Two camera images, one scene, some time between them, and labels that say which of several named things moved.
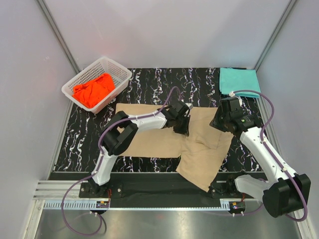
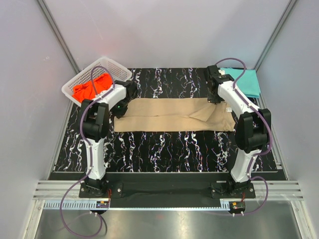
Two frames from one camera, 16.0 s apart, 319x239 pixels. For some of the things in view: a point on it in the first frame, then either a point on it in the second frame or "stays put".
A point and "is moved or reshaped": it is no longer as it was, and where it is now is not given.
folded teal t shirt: [232, 79] stays put
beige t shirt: [204, 153] is moved or reshaped
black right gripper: [214, 122] → [213, 100]
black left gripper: [185, 130] → [118, 114]
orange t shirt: [90, 92] stays put
